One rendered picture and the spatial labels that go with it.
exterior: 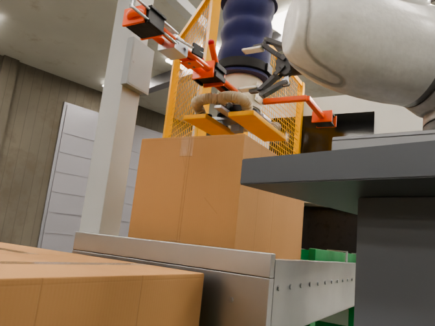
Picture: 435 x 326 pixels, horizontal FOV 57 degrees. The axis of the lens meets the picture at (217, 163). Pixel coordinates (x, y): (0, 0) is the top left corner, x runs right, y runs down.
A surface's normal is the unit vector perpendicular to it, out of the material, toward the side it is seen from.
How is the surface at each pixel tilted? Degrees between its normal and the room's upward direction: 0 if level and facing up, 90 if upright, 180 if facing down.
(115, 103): 90
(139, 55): 90
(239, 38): 75
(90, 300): 90
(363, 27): 110
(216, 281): 90
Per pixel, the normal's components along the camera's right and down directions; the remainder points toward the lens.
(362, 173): -0.70, -0.21
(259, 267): -0.49, -0.22
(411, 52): 0.07, 0.29
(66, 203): 0.70, -0.07
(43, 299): 0.87, 0.00
